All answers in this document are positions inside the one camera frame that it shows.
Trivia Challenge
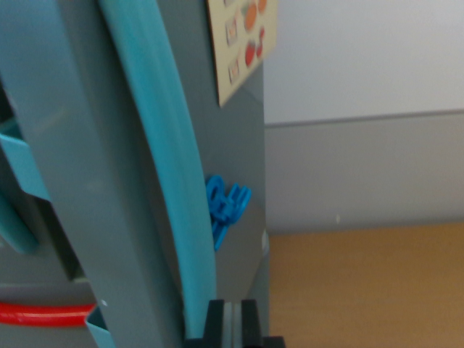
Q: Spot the teal handle of magnet door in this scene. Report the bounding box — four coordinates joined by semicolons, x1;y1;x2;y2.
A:
96;0;218;348

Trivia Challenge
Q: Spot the blue comb-shaped letter magnet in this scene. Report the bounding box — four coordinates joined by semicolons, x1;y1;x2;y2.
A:
221;183;253;226

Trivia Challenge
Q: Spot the teal door bin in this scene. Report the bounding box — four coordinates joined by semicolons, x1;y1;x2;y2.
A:
0;119;51;254
85;311;114;348

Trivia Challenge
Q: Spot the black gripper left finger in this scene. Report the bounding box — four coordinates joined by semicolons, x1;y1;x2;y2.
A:
202;299;234;348

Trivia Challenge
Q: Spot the cream shopping list card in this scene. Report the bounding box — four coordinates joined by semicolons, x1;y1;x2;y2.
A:
207;0;279;108

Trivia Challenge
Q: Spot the red curved plastic bar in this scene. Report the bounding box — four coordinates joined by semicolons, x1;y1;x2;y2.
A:
0;302;98;327

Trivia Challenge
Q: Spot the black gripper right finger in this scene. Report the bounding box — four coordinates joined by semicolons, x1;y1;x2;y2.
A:
234;299;263;348

